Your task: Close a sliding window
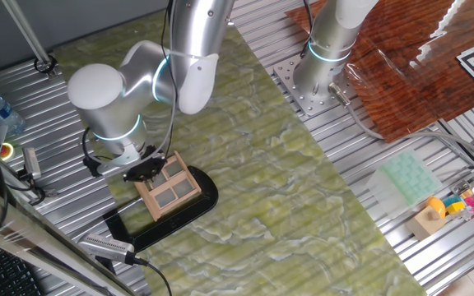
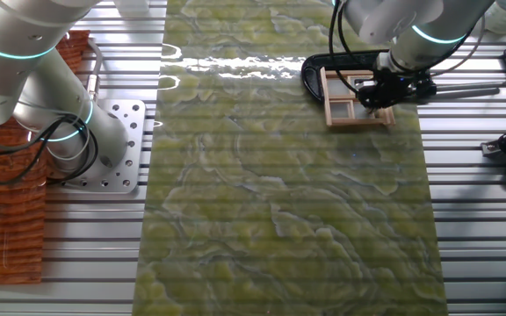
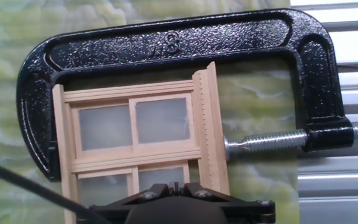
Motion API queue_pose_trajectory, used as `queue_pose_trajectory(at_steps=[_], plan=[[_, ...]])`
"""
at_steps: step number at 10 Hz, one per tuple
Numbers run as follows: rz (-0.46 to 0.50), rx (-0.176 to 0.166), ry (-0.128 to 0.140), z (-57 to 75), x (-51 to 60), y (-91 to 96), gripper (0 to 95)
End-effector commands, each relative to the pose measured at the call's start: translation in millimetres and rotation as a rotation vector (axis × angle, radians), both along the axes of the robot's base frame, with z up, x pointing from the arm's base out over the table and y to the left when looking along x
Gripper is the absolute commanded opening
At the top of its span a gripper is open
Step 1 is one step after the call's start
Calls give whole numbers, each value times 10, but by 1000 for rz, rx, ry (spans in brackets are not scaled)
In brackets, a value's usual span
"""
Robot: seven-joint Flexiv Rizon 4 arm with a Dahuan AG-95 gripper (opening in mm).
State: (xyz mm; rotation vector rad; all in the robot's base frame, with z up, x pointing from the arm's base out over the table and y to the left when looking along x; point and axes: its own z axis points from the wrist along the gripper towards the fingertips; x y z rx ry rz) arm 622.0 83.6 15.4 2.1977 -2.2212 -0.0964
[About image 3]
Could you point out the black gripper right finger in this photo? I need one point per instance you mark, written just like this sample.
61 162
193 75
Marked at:
250 213

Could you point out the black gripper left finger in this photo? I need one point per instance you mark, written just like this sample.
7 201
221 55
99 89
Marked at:
117 207

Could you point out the wooden sliding window sash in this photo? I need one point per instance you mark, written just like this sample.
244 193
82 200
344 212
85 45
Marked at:
104 188

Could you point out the green marble pattern mat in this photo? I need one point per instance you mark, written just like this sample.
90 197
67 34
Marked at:
253 93

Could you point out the black metal C-clamp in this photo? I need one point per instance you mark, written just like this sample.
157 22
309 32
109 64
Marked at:
120 53

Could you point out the wooden miniature window frame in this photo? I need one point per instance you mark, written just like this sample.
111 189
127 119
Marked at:
211 124

